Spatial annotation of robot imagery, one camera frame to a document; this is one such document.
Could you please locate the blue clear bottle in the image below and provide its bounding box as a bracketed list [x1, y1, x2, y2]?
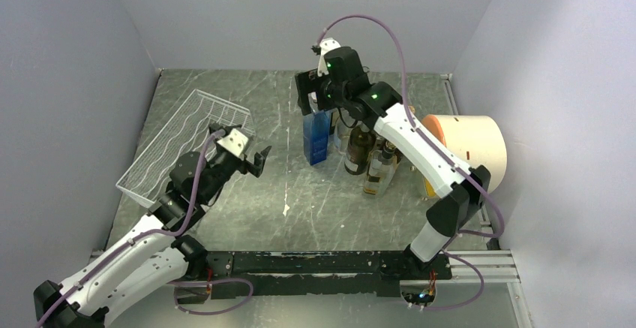
[303, 93, 331, 166]

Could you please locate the aluminium frame rail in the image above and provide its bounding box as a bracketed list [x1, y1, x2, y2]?
[67, 251, 521, 328]

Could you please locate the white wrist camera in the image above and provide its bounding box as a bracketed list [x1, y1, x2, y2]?
[313, 38, 342, 77]
[216, 128, 250, 159]

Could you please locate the clear bottle white label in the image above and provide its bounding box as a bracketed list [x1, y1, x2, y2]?
[333, 117, 352, 155]

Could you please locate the small dark capped bottle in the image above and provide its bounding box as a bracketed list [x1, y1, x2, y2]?
[363, 140, 398, 196]

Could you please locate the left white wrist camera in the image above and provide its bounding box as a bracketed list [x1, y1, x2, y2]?
[216, 128, 250, 159]

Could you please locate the white wire wine rack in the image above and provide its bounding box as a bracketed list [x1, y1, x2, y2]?
[116, 89, 255, 208]

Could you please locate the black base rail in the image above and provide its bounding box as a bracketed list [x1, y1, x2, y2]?
[180, 251, 452, 299]

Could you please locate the purple cable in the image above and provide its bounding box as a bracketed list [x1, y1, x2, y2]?
[313, 14, 506, 313]
[34, 129, 254, 328]

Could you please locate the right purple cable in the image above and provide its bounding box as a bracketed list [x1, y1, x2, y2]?
[313, 14, 506, 313]

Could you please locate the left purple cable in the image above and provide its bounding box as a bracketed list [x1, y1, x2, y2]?
[34, 129, 254, 328]

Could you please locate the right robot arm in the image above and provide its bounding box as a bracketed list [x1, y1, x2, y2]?
[295, 41, 491, 278]

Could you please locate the white cylinder orange face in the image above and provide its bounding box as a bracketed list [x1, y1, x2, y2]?
[421, 114, 508, 193]

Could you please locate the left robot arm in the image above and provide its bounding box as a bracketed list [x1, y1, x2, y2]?
[34, 123, 271, 327]

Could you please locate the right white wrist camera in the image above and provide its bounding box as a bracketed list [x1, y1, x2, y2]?
[313, 38, 342, 77]

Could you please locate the silver capped dark bottle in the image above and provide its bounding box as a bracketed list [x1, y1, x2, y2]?
[344, 124, 376, 176]

